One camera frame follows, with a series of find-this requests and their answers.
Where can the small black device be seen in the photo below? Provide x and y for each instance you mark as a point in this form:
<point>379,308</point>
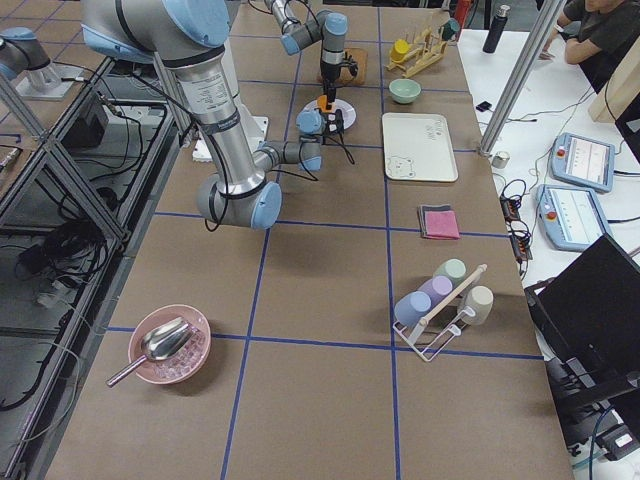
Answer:
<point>483,106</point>

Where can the black monitor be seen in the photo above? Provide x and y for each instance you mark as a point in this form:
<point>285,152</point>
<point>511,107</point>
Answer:
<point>589,313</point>

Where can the purple cup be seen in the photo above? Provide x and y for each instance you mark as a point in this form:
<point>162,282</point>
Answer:
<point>437,288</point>

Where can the cream bear tray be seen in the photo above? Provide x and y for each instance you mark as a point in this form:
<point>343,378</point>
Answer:
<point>418,147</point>

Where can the dark green mug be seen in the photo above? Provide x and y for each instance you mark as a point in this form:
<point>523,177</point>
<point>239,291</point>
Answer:
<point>449,30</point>

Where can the grey cloth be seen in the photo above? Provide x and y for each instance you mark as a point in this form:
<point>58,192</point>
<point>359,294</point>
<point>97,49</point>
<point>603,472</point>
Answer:
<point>421,211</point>

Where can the beige cup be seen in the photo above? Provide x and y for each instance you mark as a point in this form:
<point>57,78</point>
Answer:
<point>476,305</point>

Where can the white round plate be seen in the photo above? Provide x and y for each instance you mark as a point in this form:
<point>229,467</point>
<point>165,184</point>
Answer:
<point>348,111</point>

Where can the orange fruit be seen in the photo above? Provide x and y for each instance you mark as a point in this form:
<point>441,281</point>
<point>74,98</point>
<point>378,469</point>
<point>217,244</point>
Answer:
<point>324,104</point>

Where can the small metal cylinder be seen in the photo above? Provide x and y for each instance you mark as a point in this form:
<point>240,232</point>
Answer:
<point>500,160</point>

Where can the yellow mug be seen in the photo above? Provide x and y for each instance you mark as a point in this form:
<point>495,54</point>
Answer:
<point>399,51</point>

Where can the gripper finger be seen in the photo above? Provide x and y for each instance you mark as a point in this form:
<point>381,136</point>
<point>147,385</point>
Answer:
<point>330,93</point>

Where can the metal scoop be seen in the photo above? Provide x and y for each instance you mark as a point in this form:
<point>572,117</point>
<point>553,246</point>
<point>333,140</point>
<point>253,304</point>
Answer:
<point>159,344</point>

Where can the aluminium frame post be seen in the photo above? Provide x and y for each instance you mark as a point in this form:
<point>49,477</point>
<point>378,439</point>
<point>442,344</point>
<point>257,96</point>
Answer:
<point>533,46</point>

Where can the green bowl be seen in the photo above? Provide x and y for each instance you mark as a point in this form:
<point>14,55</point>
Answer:
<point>404,90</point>

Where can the pink cloth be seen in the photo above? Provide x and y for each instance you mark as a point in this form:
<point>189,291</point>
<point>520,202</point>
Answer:
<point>441,225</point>

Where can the wooden tray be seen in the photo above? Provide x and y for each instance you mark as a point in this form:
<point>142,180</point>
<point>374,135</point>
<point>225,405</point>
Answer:
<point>355,73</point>

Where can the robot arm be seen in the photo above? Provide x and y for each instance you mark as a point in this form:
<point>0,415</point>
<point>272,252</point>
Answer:
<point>189,37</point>
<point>327,27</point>

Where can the pink bowl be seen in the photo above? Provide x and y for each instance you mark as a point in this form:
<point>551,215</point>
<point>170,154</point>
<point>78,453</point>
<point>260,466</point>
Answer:
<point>188,361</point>

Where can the black bottle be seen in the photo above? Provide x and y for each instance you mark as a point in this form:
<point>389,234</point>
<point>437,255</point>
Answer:
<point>496,29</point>

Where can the far teach pendant tablet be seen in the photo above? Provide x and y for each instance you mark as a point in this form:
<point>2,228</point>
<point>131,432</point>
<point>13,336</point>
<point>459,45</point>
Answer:
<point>583,162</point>

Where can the person in black shirt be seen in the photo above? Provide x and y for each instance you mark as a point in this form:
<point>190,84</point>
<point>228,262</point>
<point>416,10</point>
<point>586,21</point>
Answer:
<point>607,31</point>

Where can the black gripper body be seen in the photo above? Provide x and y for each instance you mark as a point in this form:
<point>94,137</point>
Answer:
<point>332,125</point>
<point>330,70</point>

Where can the teach pendant tablet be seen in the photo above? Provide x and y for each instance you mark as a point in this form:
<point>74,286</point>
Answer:
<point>583,162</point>
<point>572,217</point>

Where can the white wire cup rack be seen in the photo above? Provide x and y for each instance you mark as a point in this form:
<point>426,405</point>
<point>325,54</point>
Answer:
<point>443,323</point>

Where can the blue cup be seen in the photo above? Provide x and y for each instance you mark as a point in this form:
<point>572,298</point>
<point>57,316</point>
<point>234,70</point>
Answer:
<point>412,307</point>

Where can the wooden mug drying rack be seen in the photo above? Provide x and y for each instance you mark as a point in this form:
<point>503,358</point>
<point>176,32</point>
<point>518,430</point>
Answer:
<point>426,49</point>

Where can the green cup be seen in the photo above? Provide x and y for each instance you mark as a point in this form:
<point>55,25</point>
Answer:
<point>454,269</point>

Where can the near teach pendant tablet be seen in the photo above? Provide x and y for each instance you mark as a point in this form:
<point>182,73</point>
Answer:
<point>572,217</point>

